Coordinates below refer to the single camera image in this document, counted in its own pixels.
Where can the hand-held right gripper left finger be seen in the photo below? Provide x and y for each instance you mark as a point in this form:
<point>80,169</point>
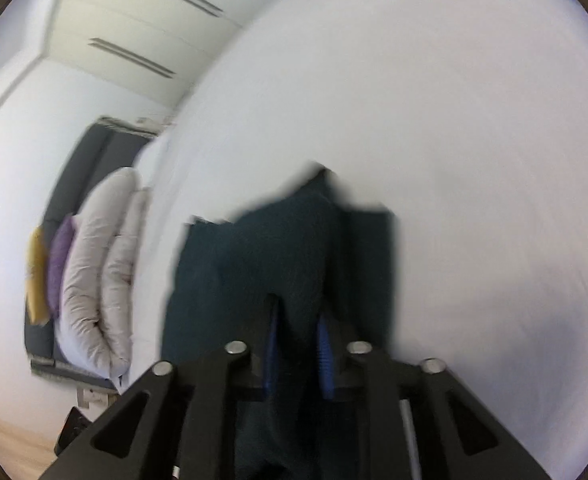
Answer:
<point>273,345</point>

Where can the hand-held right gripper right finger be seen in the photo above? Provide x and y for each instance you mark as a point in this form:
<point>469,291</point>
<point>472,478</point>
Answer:
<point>327,360</point>

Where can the dark green knit sweater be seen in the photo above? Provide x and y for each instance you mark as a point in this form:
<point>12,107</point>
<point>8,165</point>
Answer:
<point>274,240</point>

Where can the folded white duvet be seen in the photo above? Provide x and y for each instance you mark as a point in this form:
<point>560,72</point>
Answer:
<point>88,260</point>

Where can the dark bedside table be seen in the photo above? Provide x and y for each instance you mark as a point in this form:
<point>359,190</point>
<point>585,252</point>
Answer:
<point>71,430</point>

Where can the purple pillow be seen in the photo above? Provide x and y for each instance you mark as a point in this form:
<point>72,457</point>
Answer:
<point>59,260</point>

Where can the bed with white sheet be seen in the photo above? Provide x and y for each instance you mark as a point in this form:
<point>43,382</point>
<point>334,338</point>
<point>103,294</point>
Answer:
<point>424,135</point>

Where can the yellow pillow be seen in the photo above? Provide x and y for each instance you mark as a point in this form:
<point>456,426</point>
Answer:
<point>36,280</point>

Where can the dark grey headboard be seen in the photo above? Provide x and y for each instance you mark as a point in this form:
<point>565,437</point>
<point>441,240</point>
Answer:
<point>93,160</point>

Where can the white wardrobe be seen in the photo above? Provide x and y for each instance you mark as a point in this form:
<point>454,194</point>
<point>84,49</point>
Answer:
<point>123,20</point>

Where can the white wall outlet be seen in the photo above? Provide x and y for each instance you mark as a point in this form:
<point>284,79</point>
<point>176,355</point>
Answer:
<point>92,397</point>

